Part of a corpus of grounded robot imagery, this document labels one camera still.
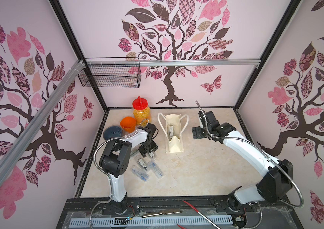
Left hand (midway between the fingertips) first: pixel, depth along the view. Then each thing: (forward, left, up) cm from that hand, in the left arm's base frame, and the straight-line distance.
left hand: (151, 154), depth 93 cm
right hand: (+7, -30, +19) cm, 36 cm away
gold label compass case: (-7, +6, +1) cm, 9 cm away
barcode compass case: (+12, -13, +8) cm, 20 cm away
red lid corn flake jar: (+29, +8, +12) cm, 32 cm away
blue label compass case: (-13, +6, +1) cm, 15 cm away
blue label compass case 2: (-11, -3, +1) cm, 11 cm away
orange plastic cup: (+26, +20, 0) cm, 33 cm away
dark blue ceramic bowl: (+16, +29, +4) cm, 34 cm away
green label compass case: (+1, +12, +2) cm, 13 cm away
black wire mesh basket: (+66, +39, +17) cm, 78 cm away
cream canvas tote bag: (+18, -19, +12) cm, 29 cm away
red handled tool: (-33, -25, +1) cm, 41 cm away
